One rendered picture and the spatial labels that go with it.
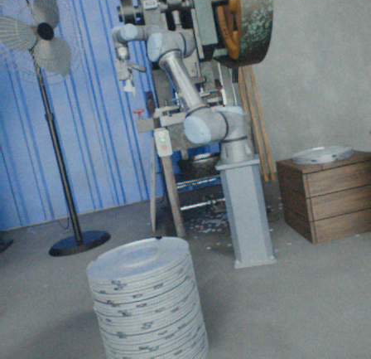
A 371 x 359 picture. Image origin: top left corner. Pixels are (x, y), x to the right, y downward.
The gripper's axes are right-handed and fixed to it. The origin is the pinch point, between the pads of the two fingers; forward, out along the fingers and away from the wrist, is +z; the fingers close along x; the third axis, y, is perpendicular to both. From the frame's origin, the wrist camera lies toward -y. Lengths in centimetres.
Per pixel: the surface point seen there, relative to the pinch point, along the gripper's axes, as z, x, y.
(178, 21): -38, -18, -33
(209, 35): -26, -10, -49
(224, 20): -43, -51, -69
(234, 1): -45, -16, -68
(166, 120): 17.0, -7.8, -14.0
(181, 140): 29.5, 1.2, -19.9
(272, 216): 82, 9, -62
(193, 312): 70, 117, -4
